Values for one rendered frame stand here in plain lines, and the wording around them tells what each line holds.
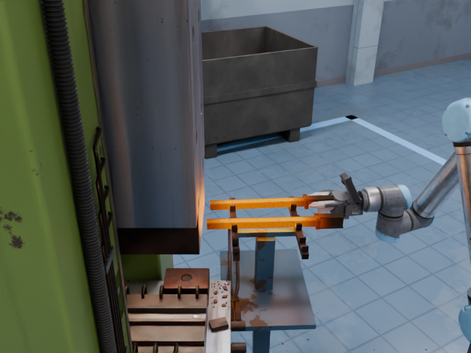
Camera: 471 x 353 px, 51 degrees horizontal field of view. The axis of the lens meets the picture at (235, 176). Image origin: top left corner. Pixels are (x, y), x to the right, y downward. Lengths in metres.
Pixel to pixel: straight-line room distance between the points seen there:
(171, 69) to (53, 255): 0.32
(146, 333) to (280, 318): 0.58
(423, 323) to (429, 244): 0.73
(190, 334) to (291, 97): 3.32
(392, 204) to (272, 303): 0.55
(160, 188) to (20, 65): 0.39
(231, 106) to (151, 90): 3.31
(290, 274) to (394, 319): 1.05
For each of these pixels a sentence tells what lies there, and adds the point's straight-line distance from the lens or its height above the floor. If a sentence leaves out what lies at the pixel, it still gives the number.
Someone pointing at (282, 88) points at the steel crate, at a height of 0.53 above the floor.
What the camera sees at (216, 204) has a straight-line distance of 1.72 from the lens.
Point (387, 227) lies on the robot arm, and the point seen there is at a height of 0.83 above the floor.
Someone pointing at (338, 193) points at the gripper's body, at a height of 0.97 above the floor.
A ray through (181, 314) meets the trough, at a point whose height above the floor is 0.99.
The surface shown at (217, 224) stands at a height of 0.96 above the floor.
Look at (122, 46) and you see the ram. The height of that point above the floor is 1.68.
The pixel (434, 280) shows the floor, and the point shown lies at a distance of 3.10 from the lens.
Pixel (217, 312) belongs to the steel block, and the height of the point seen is 0.91.
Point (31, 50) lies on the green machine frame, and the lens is 0.55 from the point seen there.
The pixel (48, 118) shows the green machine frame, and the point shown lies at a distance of 0.59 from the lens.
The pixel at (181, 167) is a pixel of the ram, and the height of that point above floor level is 1.49.
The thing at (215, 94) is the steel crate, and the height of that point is 0.56.
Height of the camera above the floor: 1.86
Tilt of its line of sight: 29 degrees down
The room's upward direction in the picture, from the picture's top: straight up
